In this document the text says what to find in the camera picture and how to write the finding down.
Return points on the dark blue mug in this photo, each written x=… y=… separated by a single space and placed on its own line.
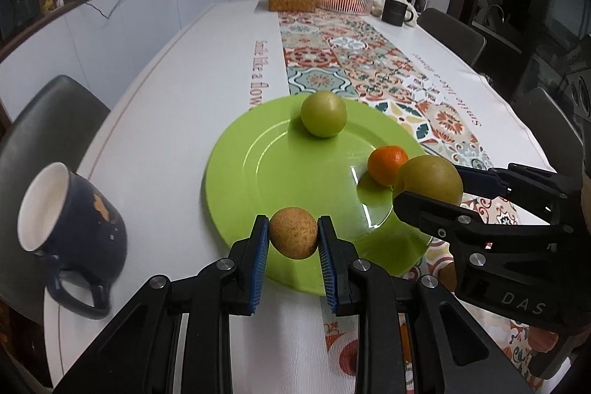
x=78 y=232

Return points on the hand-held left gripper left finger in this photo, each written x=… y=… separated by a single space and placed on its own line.
x=261 y=264

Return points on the large green-brown round fruit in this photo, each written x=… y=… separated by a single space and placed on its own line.
x=431 y=180

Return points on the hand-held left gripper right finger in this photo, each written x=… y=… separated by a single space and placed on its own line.
x=327 y=264

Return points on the green plate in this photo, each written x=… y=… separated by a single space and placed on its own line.
x=286 y=181

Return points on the white tablecloth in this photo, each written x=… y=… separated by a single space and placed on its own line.
x=184 y=98

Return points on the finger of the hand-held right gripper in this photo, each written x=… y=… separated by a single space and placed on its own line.
x=478 y=180
x=429 y=214

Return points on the small brown round fruit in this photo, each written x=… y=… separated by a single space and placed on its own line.
x=294 y=239

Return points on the patterned table runner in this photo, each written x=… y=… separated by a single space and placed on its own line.
x=369 y=66

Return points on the orange mandarin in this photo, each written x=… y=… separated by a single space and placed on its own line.
x=385 y=165

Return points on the green round fruit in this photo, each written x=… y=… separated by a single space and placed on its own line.
x=323 y=114

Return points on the grey chair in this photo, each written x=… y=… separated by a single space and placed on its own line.
x=455 y=33
x=551 y=126
x=41 y=153

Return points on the black mug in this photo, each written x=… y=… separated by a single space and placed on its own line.
x=395 y=11

